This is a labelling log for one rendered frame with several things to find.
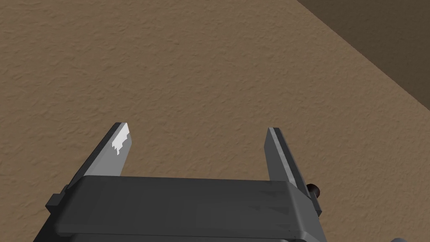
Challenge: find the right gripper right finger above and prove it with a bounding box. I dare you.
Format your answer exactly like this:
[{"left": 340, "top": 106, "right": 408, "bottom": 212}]
[{"left": 264, "top": 127, "right": 312, "bottom": 198}]

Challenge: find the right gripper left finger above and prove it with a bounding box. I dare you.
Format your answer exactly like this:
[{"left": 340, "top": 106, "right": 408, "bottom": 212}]
[{"left": 68, "top": 122, "right": 133, "bottom": 190}]

